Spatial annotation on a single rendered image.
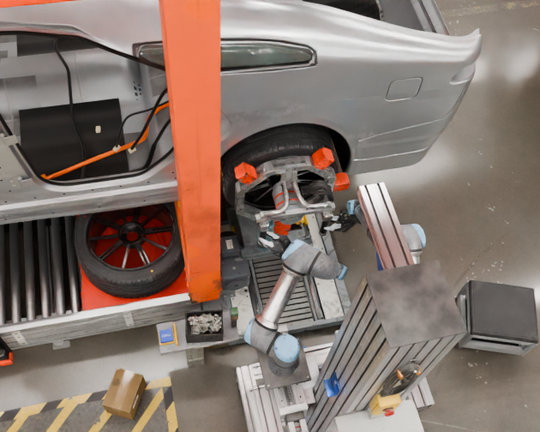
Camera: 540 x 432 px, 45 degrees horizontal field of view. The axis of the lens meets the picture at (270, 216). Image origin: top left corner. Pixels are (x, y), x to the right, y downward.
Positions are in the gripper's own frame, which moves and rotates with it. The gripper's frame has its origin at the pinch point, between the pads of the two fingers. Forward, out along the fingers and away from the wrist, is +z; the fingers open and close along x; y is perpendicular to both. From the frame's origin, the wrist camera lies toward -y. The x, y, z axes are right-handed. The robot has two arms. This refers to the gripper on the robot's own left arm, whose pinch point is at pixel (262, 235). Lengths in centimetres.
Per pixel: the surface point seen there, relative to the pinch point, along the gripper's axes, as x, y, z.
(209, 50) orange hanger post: -23, -160, 9
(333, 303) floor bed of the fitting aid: 15, 76, -45
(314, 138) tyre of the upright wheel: 50, -28, 0
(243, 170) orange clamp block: 14.3, -28.4, 20.5
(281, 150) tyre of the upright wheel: 32.8, -31.4, 9.4
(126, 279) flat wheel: -51, 29, 57
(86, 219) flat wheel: -32, 31, 100
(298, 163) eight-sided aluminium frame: 35.2, -23.6, 0.1
